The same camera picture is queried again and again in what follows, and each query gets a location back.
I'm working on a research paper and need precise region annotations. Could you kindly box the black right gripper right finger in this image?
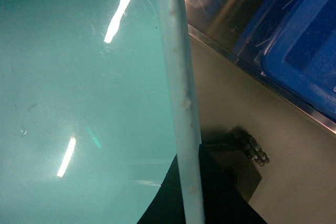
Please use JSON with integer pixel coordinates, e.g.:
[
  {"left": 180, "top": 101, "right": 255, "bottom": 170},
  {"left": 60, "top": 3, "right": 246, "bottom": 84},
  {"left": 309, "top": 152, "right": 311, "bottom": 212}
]
[{"left": 198, "top": 144, "right": 266, "bottom": 223}]

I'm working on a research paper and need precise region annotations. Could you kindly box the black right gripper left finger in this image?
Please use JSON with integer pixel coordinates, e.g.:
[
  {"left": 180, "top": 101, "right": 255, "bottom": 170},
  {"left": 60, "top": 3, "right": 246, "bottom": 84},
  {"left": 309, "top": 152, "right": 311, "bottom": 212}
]
[{"left": 138, "top": 157, "right": 185, "bottom": 224}]

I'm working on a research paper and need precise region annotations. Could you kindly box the turquoise plastic bin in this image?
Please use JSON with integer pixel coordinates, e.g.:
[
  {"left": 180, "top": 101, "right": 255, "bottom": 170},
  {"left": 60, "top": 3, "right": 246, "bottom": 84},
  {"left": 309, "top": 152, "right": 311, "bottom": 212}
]
[{"left": 1, "top": 0, "right": 202, "bottom": 223}]

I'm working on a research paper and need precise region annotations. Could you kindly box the metal block with fittings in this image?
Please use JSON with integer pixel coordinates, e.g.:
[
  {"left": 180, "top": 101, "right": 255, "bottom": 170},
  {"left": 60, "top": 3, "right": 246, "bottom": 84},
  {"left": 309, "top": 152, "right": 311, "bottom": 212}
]
[{"left": 201, "top": 127, "right": 270, "bottom": 202}]

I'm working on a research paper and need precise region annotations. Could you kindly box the stainless steel ledge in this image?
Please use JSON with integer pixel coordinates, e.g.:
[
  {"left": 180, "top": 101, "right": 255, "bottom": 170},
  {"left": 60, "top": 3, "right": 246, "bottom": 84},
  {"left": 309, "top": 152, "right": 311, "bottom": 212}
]
[{"left": 182, "top": 0, "right": 336, "bottom": 134}]

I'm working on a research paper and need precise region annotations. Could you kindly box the large blue plastic crate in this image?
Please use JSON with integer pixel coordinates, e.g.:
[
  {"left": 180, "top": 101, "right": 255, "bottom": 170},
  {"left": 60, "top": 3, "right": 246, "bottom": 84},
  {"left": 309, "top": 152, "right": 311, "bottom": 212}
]
[{"left": 181, "top": 0, "right": 336, "bottom": 121}]

